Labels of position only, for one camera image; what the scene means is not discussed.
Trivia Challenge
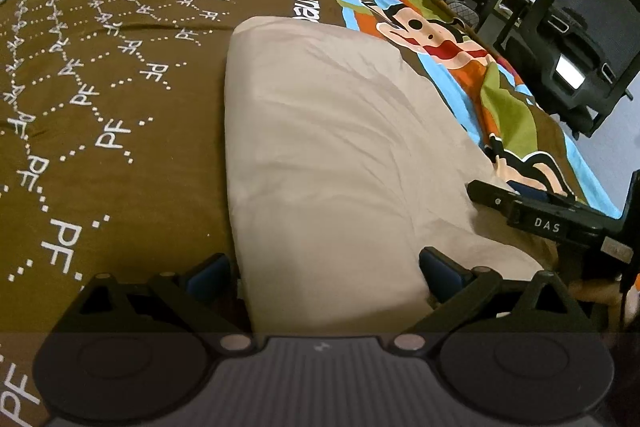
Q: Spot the beige large garment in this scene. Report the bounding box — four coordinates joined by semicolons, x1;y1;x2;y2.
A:
224;16;556;336

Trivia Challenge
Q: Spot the brown colourful cartoon bedspread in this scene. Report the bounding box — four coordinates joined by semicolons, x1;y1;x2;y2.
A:
1;0;617;426

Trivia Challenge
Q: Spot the black office chair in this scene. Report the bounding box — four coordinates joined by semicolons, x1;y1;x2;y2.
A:
496;0;639;136

